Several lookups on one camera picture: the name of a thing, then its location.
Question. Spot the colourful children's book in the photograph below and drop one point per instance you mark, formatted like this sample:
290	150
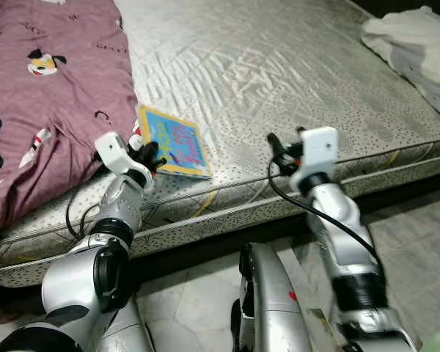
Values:
172	143

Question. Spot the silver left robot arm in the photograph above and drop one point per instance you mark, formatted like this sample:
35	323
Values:
121	205

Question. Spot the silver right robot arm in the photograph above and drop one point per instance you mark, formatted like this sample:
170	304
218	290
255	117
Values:
334	220

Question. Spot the grey quilted mattress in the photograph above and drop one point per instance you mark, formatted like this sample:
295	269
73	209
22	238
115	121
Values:
279	73

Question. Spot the pink cartoon print blanket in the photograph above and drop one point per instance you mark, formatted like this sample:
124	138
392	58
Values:
59	95

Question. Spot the beige pillow with lettering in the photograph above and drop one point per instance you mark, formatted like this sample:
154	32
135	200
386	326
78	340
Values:
418	44

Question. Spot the grey right robot leg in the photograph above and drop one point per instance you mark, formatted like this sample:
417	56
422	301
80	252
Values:
271	308

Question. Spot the grey robot leg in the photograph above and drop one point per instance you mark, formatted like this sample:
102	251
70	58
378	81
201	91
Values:
271	308
128	330

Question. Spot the grey left robot leg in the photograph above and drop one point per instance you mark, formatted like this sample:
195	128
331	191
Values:
128	330

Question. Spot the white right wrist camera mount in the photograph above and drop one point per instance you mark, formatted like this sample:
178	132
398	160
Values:
319	150

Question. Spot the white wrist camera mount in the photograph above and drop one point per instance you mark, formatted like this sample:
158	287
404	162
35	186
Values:
319	150
114	150

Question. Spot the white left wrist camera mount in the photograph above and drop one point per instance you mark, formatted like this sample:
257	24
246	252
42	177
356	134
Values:
114	150

